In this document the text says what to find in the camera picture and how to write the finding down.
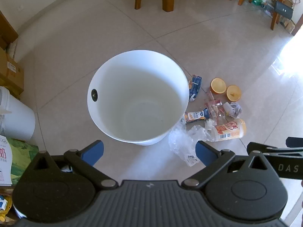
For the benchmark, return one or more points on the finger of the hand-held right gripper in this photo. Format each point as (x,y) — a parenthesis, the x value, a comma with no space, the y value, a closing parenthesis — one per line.
(294,141)
(272,149)

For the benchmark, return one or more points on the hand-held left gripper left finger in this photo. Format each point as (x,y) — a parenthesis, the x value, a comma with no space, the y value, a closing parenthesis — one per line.
(93,151)

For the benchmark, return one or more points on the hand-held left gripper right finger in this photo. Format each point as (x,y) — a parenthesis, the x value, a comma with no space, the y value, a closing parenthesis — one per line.
(204,151)

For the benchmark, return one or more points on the clear plastic bag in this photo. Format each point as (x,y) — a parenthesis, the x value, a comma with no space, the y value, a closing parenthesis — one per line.
(180,141)

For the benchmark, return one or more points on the orange labelled paper cup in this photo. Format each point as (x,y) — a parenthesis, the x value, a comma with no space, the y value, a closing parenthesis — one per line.
(230,130)

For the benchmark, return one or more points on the red candy wrappers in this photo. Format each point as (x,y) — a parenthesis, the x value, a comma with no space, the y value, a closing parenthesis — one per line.
(214,105)

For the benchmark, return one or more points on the white plastic bucket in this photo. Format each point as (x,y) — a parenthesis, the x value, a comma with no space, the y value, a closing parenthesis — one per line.
(132,99)

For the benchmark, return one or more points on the orange half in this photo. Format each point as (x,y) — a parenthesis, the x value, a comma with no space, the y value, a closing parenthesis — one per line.
(218,85)
(233,93)

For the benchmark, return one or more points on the crumpled grey paper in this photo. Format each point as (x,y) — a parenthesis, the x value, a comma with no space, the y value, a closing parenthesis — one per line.
(236,110)

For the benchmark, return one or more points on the blue snack wrapper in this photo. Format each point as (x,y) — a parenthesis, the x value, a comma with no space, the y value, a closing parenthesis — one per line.
(195,86)

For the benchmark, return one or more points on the green printed box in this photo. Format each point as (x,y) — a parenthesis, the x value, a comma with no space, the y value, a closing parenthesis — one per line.
(22,156)

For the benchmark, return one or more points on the white lidded bucket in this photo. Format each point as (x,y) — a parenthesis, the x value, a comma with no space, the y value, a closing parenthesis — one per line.
(16,118)

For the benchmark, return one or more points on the white printed carton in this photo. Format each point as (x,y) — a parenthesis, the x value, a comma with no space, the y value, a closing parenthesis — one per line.
(4,160)

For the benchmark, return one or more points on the brown cardboard box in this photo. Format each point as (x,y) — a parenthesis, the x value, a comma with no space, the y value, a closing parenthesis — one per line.
(10,73)

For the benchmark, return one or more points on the wooden chair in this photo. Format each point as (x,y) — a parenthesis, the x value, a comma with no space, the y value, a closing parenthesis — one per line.
(275,16)

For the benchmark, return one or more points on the stack of papers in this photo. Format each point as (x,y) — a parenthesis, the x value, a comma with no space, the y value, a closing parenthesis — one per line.
(11,48)

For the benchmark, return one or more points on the black handbag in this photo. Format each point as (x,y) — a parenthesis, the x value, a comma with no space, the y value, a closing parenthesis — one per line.
(283,10)

